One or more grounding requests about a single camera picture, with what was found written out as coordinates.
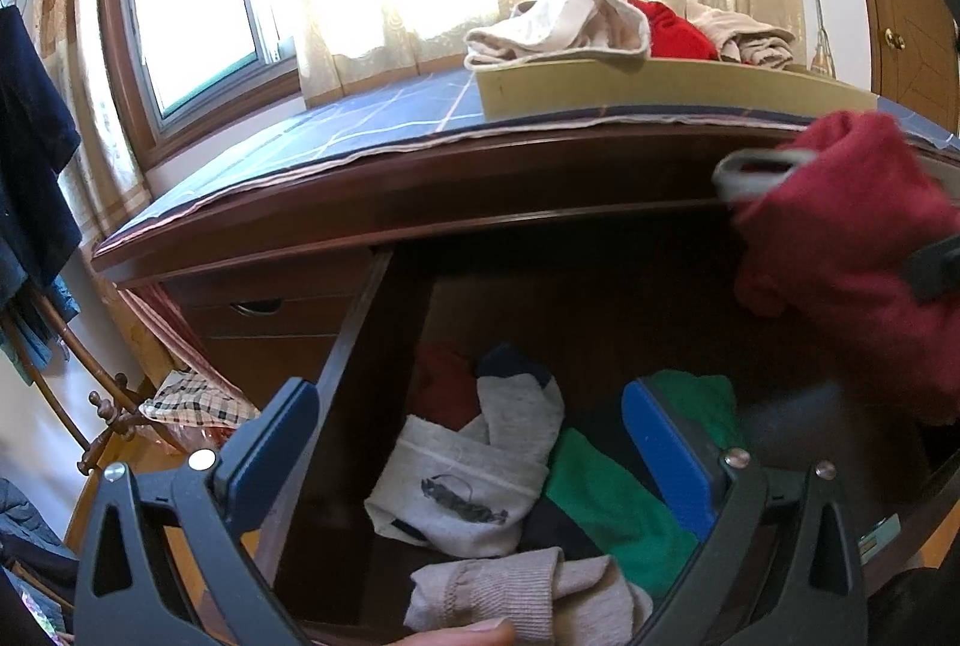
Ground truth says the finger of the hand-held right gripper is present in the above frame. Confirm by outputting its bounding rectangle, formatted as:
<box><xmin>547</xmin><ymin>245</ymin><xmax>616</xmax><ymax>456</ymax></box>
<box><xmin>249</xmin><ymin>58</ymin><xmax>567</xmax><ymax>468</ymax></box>
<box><xmin>904</xmin><ymin>237</ymin><xmax>960</xmax><ymax>303</ymax></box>
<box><xmin>711</xmin><ymin>145</ymin><xmax>820</xmax><ymax>202</ymax></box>

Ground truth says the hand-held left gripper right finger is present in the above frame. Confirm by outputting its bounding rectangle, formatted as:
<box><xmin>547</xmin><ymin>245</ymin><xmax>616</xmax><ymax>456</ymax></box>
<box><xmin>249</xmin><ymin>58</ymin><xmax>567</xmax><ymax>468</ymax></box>
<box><xmin>621</xmin><ymin>378</ymin><xmax>868</xmax><ymax>646</ymax></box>

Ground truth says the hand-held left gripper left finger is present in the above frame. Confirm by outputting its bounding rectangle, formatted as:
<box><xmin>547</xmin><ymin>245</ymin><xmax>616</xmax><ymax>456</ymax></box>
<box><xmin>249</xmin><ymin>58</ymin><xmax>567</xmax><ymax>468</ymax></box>
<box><xmin>75</xmin><ymin>378</ymin><xmax>320</xmax><ymax>646</ymax></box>

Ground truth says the large dark red underwear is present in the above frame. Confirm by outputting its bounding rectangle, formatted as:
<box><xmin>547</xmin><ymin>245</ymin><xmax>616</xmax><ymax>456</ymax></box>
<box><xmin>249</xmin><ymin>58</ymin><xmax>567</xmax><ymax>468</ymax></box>
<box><xmin>731</xmin><ymin>109</ymin><xmax>960</xmax><ymax>428</ymax></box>

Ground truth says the olive green tray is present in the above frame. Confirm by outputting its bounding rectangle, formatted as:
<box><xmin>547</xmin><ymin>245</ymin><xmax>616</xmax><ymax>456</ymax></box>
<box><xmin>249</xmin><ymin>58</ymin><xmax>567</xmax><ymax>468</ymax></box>
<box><xmin>474</xmin><ymin>56</ymin><xmax>878</xmax><ymax>123</ymax></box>

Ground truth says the white underwear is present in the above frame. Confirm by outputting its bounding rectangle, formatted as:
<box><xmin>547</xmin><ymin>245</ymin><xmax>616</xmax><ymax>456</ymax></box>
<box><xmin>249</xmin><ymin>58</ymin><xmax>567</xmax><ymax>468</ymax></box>
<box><xmin>686</xmin><ymin>1</ymin><xmax>797</xmax><ymax>71</ymax></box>

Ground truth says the large wooden drawer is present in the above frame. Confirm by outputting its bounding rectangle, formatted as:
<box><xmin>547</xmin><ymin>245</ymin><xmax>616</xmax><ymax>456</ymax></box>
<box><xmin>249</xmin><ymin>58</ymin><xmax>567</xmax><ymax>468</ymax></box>
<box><xmin>274</xmin><ymin>207</ymin><xmax>960</xmax><ymax>646</ymax></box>

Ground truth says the bright red underwear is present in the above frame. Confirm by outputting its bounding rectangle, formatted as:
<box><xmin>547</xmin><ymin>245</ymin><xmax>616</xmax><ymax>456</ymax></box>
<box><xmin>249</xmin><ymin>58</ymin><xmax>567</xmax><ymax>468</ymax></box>
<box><xmin>628</xmin><ymin>0</ymin><xmax>718</xmax><ymax>62</ymax></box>

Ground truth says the beige towel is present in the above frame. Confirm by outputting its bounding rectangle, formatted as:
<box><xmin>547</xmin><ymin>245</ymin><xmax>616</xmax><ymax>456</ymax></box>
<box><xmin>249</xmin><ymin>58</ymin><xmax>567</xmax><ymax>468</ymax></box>
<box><xmin>465</xmin><ymin>0</ymin><xmax>650</xmax><ymax>71</ymax></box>

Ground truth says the deep small desk drawer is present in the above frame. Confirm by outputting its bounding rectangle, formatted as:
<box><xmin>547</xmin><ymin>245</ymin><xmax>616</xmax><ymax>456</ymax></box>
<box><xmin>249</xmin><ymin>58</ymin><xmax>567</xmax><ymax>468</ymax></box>
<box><xmin>202</xmin><ymin>334</ymin><xmax>347</xmax><ymax>408</ymax></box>

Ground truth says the shallow small desk drawer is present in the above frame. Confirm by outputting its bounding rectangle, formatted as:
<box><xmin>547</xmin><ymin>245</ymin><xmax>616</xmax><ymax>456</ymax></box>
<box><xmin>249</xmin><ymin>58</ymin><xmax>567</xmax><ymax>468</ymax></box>
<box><xmin>184</xmin><ymin>292</ymin><xmax>370</xmax><ymax>341</ymax></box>

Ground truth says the person's left hand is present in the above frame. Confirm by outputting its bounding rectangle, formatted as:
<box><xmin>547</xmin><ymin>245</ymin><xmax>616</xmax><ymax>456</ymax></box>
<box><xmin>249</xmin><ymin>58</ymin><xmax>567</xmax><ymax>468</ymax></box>
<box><xmin>409</xmin><ymin>620</ymin><xmax>516</xmax><ymax>646</ymax></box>

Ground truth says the green garment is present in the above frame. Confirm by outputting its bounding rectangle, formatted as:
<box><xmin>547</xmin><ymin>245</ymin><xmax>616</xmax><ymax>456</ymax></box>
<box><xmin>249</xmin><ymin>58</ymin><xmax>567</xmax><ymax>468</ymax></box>
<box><xmin>544</xmin><ymin>370</ymin><xmax>743</xmax><ymax>598</ymax></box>

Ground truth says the black white plaid cloth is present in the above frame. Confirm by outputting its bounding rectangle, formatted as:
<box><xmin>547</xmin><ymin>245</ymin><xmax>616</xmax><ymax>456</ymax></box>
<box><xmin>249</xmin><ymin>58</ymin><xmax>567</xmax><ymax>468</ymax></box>
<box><xmin>139</xmin><ymin>367</ymin><xmax>263</xmax><ymax>431</ymax></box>

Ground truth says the dark navy garment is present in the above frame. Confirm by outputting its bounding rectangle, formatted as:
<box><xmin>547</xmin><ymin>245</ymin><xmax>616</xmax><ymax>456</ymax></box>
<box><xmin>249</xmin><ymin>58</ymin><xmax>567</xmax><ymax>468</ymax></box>
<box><xmin>517</xmin><ymin>496</ymin><xmax>601</xmax><ymax>561</ymax></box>

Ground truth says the grey sock with navy toe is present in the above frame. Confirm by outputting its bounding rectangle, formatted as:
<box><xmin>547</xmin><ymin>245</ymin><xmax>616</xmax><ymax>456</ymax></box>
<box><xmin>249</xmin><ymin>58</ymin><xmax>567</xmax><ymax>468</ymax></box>
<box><xmin>474</xmin><ymin>344</ymin><xmax>565</xmax><ymax>463</ymax></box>

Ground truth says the pink striped cloth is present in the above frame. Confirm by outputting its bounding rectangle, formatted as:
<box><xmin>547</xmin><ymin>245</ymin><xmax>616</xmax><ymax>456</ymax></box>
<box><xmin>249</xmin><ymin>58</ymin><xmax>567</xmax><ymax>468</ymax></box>
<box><xmin>124</xmin><ymin>286</ymin><xmax>212</xmax><ymax>378</ymax></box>

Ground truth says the white printed sock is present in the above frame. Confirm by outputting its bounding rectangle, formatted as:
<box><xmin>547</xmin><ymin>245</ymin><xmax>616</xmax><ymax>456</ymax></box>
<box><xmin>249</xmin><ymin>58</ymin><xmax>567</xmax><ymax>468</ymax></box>
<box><xmin>364</xmin><ymin>415</ymin><xmax>548</xmax><ymax>558</ymax></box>

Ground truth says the wooden coat rack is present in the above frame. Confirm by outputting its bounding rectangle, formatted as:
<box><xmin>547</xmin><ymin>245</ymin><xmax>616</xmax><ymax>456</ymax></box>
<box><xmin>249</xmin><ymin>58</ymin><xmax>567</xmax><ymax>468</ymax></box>
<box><xmin>0</xmin><ymin>286</ymin><xmax>188</xmax><ymax>476</ymax></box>

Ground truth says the grey ribbed sock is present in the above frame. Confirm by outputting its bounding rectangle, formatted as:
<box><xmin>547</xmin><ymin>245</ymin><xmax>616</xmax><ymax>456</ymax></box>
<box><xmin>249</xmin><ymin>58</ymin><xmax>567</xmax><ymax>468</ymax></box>
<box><xmin>403</xmin><ymin>547</ymin><xmax>653</xmax><ymax>646</ymax></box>

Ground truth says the teal box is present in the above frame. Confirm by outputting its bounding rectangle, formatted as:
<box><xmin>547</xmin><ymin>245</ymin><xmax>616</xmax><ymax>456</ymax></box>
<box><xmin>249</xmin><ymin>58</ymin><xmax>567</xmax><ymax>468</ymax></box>
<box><xmin>859</xmin><ymin>512</ymin><xmax>903</xmax><ymax>566</ymax></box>

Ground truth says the pile of clothes on floor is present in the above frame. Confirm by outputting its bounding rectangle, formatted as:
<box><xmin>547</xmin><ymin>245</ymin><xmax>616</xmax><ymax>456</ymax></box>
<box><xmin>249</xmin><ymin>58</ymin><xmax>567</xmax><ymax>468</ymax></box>
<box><xmin>0</xmin><ymin>477</ymin><xmax>80</xmax><ymax>579</ymax></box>

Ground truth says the teal hanging garment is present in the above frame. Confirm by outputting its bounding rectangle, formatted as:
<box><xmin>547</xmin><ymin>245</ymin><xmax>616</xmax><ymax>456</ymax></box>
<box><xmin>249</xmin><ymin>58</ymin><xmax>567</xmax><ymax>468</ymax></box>
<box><xmin>0</xmin><ymin>271</ymin><xmax>80</xmax><ymax>388</ymax></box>

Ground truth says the colourful patterned bag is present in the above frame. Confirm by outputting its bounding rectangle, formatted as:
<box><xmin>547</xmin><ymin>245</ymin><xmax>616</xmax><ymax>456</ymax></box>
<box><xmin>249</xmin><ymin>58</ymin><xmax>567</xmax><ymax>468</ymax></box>
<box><xmin>15</xmin><ymin>578</ymin><xmax>76</xmax><ymax>641</ymax></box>

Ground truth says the dark wooden dresser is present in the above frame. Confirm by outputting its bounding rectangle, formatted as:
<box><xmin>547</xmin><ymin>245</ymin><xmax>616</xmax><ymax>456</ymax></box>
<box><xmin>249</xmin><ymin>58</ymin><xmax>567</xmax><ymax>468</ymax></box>
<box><xmin>91</xmin><ymin>116</ymin><xmax>960</xmax><ymax>407</ymax></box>

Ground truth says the blue checked table cloth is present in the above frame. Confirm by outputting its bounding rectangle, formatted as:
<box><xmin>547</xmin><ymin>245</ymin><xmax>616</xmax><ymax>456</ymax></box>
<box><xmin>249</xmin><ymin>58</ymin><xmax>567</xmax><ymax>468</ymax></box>
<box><xmin>94</xmin><ymin>71</ymin><xmax>960</xmax><ymax>253</ymax></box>

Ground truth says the navy buttoned shirt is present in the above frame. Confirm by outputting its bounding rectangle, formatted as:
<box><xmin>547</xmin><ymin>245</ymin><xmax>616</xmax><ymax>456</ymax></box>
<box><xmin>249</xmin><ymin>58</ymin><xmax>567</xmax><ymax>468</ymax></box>
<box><xmin>0</xmin><ymin>4</ymin><xmax>82</xmax><ymax>309</ymax></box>

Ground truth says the patterned beige curtain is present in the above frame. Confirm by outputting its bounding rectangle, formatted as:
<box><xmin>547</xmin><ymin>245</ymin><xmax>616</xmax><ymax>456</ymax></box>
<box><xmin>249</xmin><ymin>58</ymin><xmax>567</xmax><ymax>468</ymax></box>
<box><xmin>30</xmin><ymin>0</ymin><xmax>197</xmax><ymax>392</ymax></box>

